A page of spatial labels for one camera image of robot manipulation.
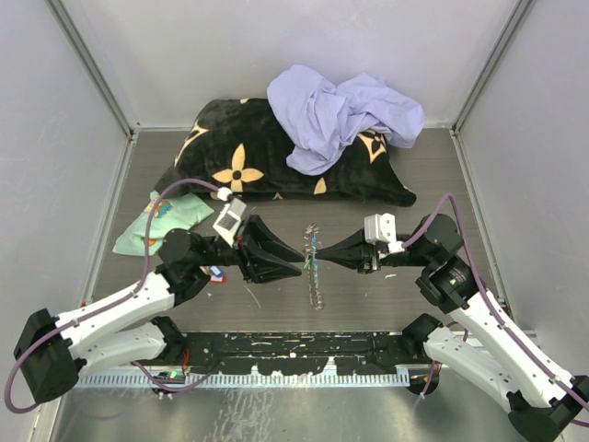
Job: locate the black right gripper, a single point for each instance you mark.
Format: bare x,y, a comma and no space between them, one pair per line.
353,251

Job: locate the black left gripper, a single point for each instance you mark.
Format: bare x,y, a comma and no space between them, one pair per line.
258,269

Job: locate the red tagged key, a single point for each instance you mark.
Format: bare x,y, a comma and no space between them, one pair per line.
217,275

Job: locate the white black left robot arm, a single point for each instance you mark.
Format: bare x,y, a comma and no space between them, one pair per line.
54,351

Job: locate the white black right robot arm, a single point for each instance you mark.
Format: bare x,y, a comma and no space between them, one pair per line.
540,397

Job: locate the mint green cartoon cloth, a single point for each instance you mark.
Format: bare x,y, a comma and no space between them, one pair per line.
183,212

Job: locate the black floral pillow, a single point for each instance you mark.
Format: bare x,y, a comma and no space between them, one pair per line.
238,144

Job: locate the lavender crumpled cloth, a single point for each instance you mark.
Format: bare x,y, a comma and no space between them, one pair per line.
322,118

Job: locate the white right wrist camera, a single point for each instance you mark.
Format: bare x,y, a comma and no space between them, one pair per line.
380,228

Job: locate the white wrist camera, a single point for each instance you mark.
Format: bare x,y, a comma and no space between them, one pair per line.
230,220
380,228

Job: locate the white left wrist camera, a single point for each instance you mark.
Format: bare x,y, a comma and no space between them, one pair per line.
230,220

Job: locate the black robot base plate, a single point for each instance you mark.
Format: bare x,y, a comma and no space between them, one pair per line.
293,353

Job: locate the slotted grey cable duct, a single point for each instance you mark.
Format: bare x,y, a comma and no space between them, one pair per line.
135,379

